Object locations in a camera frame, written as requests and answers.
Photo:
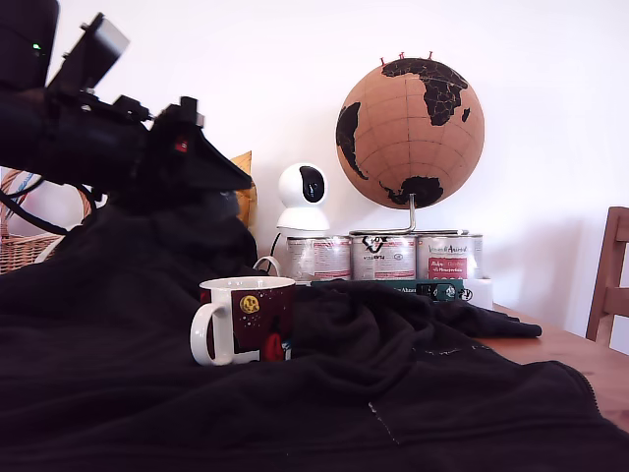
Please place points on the yellow crumpled paper bag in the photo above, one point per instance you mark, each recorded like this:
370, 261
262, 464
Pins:
245, 206

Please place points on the silver tin with small print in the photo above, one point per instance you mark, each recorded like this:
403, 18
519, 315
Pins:
318, 258

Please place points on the red and white mug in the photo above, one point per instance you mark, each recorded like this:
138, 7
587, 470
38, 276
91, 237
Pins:
255, 319

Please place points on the silver tin with black logo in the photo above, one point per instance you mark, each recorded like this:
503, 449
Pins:
383, 260

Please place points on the white curved band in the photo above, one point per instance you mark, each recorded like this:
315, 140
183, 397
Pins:
58, 242

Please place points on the cork globe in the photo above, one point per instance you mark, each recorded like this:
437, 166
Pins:
393, 142

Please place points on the metal globe stand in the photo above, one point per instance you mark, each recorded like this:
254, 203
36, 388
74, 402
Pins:
412, 216

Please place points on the dark green flat box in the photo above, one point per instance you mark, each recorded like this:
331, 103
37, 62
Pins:
393, 287

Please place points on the blue pen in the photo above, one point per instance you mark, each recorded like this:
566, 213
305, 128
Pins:
23, 181

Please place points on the black fleece cloth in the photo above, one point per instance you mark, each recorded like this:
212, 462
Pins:
147, 403

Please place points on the silver tin with red label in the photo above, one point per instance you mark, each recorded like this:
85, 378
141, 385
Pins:
448, 258

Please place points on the white box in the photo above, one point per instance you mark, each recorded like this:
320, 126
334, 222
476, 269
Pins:
479, 294

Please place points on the wooden chair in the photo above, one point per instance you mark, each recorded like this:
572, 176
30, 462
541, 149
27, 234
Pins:
616, 295

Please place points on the white dome security camera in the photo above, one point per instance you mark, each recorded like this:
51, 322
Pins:
294, 189

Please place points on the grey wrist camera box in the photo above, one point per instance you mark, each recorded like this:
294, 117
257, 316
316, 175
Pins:
105, 45

